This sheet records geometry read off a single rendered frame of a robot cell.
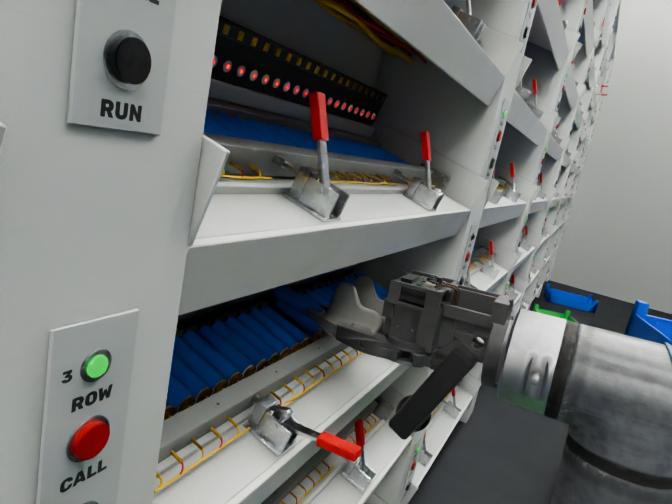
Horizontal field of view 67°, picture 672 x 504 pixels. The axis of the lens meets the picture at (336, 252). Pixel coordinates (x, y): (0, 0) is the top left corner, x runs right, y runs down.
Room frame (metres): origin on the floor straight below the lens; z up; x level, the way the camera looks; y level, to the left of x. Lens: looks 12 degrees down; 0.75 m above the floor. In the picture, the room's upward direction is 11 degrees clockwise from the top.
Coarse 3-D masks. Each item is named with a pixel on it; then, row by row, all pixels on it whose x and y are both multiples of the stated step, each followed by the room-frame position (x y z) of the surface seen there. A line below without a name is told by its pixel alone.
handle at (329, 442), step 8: (288, 416) 0.38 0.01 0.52; (288, 424) 0.38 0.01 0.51; (296, 424) 0.38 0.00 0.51; (296, 432) 0.37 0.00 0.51; (304, 432) 0.37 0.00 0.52; (312, 432) 0.37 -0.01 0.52; (312, 440) 0.37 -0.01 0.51; (320, 440) 0.36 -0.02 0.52; (328, 440) 0.36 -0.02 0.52; (336, 440) 0.36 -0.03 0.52; (344, 440) 0.36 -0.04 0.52; (328, 448) 0.36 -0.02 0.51; (336, 448) 0.35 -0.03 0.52; (344, 448) 0.35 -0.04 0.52; (352, 448) 0.35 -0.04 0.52; (360, 448) 0.36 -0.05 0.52; (344, 456) 0.35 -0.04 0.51; (352, 456) 0.35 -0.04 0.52
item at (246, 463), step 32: (352, 352) 0.58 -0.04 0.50; (320, 384) 0.49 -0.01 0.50; (352, 384) 0.52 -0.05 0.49; (384, 384) 0.59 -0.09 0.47; (320, 416) 0.44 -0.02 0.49; (352, 416) 0.52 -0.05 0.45; (224, 448) 0.35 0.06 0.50; (256, 448) 0.37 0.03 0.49; (288, 448) 0.38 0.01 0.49; (320, 448) 0.46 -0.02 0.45; (192, 480) 0.31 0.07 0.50; (224, 480) 0.32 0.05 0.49; (256, 480) 0.34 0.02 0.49
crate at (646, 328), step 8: (640, 304) 0.97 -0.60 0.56; (648, 304) 0.97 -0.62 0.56; (632, 312) 0.99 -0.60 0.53; (640, 312) 0.97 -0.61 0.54; (632, 320) 0.98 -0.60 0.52; (640, 320) 0.94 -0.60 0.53; (648, 320) 0.98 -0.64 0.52; (656, 320) 0.98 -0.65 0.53; (664, 320) 0.98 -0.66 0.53; (632, 328) 0.96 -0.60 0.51; (640, 328) 0.93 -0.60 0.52; (648, 328) 0.90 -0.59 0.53; (656, 328) 0.98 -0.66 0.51; (664, 328) 0.98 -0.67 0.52; (632, 336) 0.95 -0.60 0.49; (640, 336) 0.92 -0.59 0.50; (648, 336) 0.89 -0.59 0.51; (656, 336) 0.87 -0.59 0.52; (664, 336) 0.84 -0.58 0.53
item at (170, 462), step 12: (348, 348) 0.57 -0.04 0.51; (336, 360) 0.54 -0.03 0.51; (312, 372) 0.49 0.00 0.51; (288, 384) 0.45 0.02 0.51; (300, 384) 0.47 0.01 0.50; (252, 408) 0.40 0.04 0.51; (240, 420) 0.38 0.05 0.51; (192, 444) 0.33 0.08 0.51; (204, 444) 0.34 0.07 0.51; (180, 456) 0.32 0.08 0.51; (168, 468) 0.31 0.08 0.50
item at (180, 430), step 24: (288, 360) 0.46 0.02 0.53; (312, 360) 0.49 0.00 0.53; (240, 384) 0.40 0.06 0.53; (264, 384) 0.41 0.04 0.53; (192, 408) 0.35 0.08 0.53; (216, 408) 0.36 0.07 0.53; (240, 408) 0.38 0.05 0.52; (168, 432) 0.31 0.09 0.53; (192, 432) 0.33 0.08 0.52; (216, 432) 0.35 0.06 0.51; (240, 432) 0.36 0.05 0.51; (168, 456) 0.31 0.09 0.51
